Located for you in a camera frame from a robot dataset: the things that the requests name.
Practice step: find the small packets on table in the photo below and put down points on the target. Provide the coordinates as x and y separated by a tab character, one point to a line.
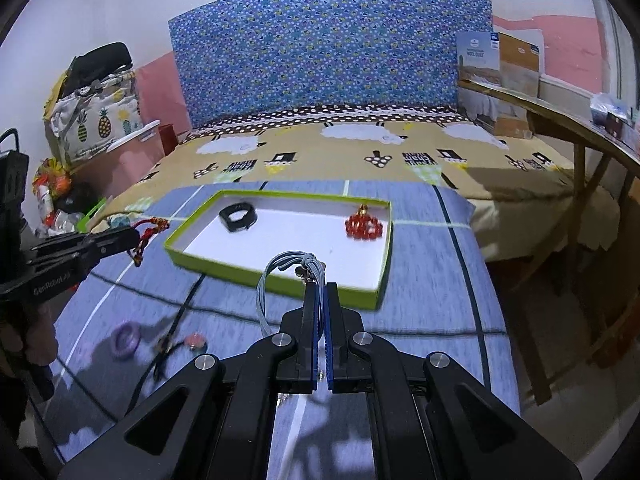
612	115

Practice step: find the wooden table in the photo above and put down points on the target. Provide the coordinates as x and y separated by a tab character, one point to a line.
560	110

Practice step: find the pineapple printed bag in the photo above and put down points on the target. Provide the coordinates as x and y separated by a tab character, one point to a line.
100	120

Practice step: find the yellow sheep printed bed sheet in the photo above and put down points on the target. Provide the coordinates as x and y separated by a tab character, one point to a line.
350	160

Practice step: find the blue checked blanket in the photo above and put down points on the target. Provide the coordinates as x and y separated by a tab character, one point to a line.
425	285

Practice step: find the person's left hand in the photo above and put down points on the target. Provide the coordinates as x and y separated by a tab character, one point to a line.
35	340

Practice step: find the round pink pendant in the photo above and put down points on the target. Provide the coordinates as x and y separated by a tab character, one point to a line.
195	342

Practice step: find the green cardboard packet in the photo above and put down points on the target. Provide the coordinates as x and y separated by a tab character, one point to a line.
92	212

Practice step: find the cardboard quilt box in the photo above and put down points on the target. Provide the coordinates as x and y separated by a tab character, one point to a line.
520	60

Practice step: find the pink storage box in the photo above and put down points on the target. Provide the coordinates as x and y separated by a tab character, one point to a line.
125	160

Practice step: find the blue floral headboard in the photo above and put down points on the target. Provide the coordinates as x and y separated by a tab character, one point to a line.
325	45

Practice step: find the black bag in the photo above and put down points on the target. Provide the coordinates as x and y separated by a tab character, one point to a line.
100	60

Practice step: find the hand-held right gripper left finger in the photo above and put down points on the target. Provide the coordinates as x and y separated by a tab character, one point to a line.
314	332

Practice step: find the orange snack bags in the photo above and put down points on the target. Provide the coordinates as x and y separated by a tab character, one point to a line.
50	180

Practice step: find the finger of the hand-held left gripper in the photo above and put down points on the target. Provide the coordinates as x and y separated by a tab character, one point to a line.
110	242

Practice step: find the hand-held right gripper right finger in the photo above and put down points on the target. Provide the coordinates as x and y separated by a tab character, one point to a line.
331	332

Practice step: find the green shallow box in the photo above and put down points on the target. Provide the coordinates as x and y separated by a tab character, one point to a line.
300	225

